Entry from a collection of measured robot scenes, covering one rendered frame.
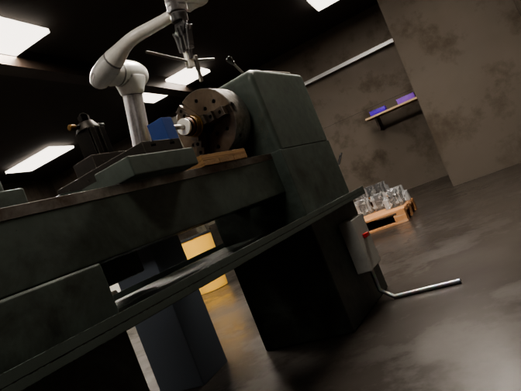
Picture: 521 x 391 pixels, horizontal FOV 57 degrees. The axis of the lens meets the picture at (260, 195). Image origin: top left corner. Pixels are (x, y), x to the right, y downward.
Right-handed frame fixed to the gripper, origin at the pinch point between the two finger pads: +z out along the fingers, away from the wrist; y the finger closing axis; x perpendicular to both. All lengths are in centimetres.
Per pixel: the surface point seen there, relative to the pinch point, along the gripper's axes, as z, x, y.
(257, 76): 12.2, 26.1, 12.2
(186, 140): 33.4, -4.8, -9.7
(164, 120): 26.9, -28.2, 15.5
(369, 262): 109, 55, 28
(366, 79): -48, 581, -325
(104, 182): 46, -67, 41
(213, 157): 45, -22, 32
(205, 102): 19.7, 0.4, 4.3
